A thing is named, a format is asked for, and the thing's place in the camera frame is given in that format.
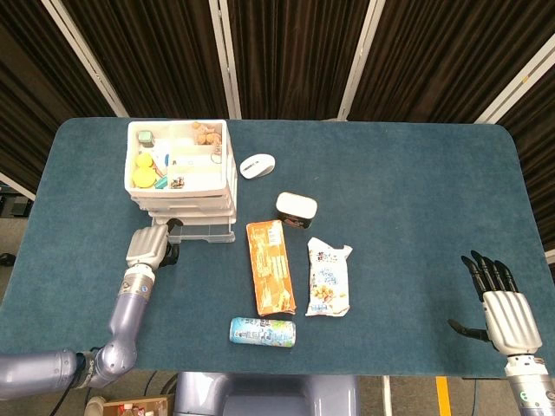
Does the black tin with white lid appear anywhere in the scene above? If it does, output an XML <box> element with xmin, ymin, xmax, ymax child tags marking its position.
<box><xmin>275</xmin><ymin>192</ymin><xmax>318</xmax><ymax>231</ymax></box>

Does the blue beverage can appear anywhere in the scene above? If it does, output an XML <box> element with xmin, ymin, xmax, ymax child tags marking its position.
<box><xmin>229</xmin><ymin>316</ymin><xmax>297</xmax><ymax>348</ymax></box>

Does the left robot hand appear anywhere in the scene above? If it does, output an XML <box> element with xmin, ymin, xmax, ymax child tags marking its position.
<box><xmin>125</xmin><ymin>218</ymin><xmax>184</xmax><ymax>269</ymax></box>

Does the orange snack box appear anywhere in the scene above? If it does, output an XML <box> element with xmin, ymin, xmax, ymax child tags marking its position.
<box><xmin>245</xmin><ymin>219</ymin><xmax>298</xmax><ymax>317</ymax></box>

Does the blue felt table mat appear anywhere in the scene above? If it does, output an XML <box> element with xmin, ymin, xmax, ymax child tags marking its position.
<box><xmin>0</xmin><ymin>117</ymin><xmax>555</xmax><ymax>377</ymax></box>

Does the black pleated curtain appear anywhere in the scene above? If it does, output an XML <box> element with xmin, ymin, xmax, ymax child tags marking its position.
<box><xmin>0</xmin><ymin>0</ymin><xmax>118</xmax><ymax>194</ymax></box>
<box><xmin>227</xmin><ymin>0</ymin><xmax>370</xmax><ymax>120</ymax></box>
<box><xmin>349</xmin><ymin>0</ymin><xmax>555</xmax><ymax>125</ymax></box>
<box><xmin>60</xmin><ymin>0</ymin><xmax>230</xmax><ymax>119</ymax></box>

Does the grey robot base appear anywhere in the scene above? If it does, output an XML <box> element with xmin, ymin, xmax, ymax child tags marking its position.
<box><xmin>173</xmin><ymin>371</ymin><xmax>361</xmax><ymax>416</ymax></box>

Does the white partition post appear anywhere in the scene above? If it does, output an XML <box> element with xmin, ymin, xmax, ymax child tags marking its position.
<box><xmin>41</xmin><ymin>0</ymin><xmax>129</xmax><ymax>118</ymax></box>
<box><xmin>336</xmin><ymin>0</ymin><xmax>386</xmax><ymax>121</ymax></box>
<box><xmin>208</xmin><ymin>0</ymin><xmax>243</xmax><ymax>120</ymax></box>
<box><xmin>0</xmin><ymin>172</ymin><xmax>36</xmax><ymax>201</ymax></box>
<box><xmin>474</xmin><ymin>42</ymin><xmax>555</xmax><ymax>125</ymax></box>

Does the large yellow round lid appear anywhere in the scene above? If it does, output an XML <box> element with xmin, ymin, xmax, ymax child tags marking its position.
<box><xmin>132</xmin><ymin>166</ymin><xmax>158</xmax><ymax>189</ymax></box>

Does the brown nut cluster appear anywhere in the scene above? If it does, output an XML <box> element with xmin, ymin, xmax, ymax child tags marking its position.
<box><xmin>192</xmin><ymin>121</ymin><xmax>223</xmax><ymax>146</ymax></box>

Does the white snack bag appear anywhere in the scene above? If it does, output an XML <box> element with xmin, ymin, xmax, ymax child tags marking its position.
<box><xmin>305</xmin><ymin>237</ymin><xmax>354</xmax><ymax>317</ymax></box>

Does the white drawer organizer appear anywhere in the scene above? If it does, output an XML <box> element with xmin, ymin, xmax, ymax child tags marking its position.
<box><xmin>123</xmin><ymin>119</ymin><xmax>238</xmax><ymax>227</ymax></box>

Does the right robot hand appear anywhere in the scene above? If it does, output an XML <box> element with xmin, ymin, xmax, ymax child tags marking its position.
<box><xmin>447</xmin><ymin>250</ymin><xmax>543</xmax><ymax>357</ymax></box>

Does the white computer mouse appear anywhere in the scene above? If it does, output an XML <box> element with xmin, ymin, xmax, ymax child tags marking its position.
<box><xmin>239</xmin><ymin>153</ymin><xmax>277</xmax><ymax>179</ymax></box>

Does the cardboard box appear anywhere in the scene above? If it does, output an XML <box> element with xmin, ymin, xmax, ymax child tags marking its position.
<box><xmin>102</xmin><ymin>396</ymin><xmax>174</xmax><ymax>416</ymax></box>

